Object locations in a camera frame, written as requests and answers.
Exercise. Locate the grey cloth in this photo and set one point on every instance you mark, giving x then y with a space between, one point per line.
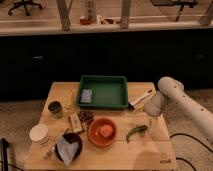
66 150

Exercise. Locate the red object on shelf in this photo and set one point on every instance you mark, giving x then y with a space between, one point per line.
84 21

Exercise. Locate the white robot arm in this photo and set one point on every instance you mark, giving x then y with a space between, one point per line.
171 89

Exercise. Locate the green plastic tray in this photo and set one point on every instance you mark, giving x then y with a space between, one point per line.
108 92

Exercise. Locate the orange bowl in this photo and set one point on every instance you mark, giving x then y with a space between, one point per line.
94 132

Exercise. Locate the dark grape bunch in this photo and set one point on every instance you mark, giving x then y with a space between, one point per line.
86 116

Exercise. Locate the white paper cup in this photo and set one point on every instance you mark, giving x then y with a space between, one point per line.
39 134

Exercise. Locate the dark green cup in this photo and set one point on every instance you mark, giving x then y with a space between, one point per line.
55 109

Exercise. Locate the white handled brush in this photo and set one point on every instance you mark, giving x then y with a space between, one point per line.
131 105

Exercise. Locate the orange fruit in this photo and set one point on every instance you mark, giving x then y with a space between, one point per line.
106 131

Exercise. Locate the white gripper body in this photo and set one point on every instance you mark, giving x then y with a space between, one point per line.
155 105

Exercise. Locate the yellow banana toy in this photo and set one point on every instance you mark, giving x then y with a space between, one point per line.
69 100

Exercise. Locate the brown wooden block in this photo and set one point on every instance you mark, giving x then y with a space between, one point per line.
75 123

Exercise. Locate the green pepper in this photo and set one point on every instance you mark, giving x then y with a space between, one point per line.
141 128

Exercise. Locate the grey sponge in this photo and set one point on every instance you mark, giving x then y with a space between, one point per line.
86 96

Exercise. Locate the black office chair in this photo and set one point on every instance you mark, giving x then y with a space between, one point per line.
24 3

